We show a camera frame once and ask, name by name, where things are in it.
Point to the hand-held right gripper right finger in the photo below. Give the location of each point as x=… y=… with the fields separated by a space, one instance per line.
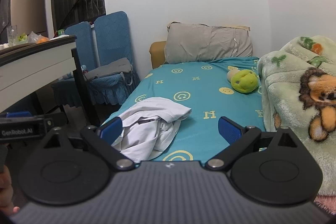
x=228 y=130

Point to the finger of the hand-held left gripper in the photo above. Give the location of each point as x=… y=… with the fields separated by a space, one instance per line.
x=18 y=114
x=55 y=119

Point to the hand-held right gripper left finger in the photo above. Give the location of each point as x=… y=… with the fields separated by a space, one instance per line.
x=111 y=127

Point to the white shirt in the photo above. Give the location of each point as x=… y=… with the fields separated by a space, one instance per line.
x=157 y=113

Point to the person's left hand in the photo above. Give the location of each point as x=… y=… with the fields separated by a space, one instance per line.
x=5 y=192

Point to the bed with teal printed sheet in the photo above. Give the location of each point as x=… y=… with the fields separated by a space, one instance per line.
x=199 y=92

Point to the small white blue toy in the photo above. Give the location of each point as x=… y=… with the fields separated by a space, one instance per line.
x=71 y=74

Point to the green plush toy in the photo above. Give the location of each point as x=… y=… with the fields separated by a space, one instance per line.
x=245 y=81

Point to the white table with black legs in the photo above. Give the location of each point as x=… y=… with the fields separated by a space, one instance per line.
x=34 y=61

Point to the grey cloth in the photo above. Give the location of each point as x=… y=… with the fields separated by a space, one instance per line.
x=110 y=69

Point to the green fleece lion-print blanket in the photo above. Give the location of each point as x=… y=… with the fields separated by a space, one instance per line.
x=286 y=98

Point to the plastic bag with oranges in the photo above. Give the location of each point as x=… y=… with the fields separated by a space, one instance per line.
x=36 y=37

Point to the clear glass cup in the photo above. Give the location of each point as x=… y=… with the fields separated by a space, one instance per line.
x=12 y=35

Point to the blue covered chair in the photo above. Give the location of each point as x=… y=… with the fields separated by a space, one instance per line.
x=78 y=40
x=111 y=37

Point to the green can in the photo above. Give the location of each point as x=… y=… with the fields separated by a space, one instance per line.
x=61 y=32

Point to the yellow-brown headboard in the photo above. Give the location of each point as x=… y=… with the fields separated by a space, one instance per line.
x=157 y=53

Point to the grey pillow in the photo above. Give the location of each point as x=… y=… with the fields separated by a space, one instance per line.
x=207 y=43

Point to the pink fluffy cloth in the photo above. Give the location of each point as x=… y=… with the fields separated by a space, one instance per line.
x=326 y=204

